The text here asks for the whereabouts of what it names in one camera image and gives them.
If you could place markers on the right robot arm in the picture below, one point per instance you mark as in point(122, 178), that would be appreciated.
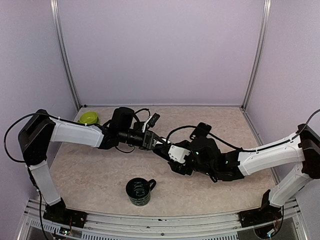
point(301, 148)

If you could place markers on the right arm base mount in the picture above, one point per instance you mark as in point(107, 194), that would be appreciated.
point(259, 216)

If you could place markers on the aluminium frame post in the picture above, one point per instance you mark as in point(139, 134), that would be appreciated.
point(54, 5)
point(258, 53)

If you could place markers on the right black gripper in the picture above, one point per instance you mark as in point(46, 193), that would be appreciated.
point(180, 169)

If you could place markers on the front aluminium rail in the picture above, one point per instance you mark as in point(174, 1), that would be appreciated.
point(109, 226)

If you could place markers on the left aluminium frame post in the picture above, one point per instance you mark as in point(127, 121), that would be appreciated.
point(54, 5)

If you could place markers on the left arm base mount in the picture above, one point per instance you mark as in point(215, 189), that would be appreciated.
point(65, 216)

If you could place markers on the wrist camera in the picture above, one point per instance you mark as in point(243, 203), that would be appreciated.
point(150, 122)
point(178, 154)

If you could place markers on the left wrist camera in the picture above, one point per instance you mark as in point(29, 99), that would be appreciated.
point(150, 122)

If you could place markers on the right aluminium frame post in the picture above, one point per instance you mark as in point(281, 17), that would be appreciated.
point(258, 53)

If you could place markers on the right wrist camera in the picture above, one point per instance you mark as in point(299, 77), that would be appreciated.
point(178, 154)

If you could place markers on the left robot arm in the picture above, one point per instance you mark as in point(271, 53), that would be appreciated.
point(43, 129)

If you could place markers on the black phone case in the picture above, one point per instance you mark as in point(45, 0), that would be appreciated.
point(201, 130)

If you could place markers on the silver edged black phone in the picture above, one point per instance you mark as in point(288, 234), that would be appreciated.
point(161, 149)

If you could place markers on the green plastic bowl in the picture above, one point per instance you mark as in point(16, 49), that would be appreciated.
point(90, 114)

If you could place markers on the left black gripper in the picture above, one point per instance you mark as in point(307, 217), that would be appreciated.
point(147, 141)

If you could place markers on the black mug green print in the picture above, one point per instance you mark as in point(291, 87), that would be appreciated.
point(139, 190)

